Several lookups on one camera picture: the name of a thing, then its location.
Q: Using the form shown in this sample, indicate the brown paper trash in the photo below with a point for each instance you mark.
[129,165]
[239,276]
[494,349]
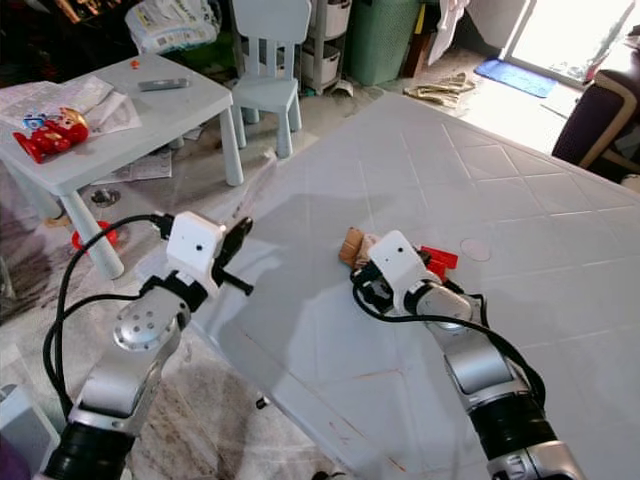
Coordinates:
[353,247]

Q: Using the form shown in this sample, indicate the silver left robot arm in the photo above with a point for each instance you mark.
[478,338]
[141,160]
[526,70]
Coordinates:
[142,330]

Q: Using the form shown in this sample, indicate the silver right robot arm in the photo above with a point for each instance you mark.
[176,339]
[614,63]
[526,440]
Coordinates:
[475,370]

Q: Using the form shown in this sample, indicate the green rubbish bin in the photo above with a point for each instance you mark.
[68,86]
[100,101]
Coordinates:
[382,45]

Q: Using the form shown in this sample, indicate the round metal floor drain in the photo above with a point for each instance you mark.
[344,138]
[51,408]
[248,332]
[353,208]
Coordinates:
[104,197]

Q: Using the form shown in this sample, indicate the small white plastic table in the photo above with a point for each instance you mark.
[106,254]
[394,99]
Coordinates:
[175,115]

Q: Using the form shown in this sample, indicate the white child chair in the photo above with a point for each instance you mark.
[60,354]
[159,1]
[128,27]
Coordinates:
[265,95]

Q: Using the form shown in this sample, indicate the grey remote control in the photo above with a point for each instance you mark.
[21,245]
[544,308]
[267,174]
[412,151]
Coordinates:
[163,85]

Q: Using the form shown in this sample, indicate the newspaper sheets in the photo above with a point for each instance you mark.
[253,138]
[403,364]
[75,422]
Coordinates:
[105,105]

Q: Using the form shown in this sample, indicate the white drawer rack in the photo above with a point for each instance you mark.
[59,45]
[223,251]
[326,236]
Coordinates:
[327,60]

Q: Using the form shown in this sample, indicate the small orange item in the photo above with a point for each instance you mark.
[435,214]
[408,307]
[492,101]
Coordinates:
[135,65]

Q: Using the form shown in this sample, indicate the yellowish floor cloth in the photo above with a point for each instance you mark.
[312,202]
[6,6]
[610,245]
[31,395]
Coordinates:
[440,88]

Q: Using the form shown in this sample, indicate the red toy figure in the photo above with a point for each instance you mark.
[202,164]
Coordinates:
[55,133]

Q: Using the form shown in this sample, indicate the white printed plastic bag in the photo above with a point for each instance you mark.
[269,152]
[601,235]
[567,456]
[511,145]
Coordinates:
[168,25]

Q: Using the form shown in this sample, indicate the blue door mat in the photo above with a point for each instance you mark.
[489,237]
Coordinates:
[515,78]

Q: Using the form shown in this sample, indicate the white grey box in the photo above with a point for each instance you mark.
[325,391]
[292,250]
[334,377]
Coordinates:
[25,430]

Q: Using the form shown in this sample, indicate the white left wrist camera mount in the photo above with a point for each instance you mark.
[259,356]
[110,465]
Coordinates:
[195,250]

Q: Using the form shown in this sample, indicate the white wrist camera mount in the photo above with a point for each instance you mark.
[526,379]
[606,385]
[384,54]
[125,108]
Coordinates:
[195,250]
[395,260]

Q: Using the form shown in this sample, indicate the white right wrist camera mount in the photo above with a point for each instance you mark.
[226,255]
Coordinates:
[395,260]

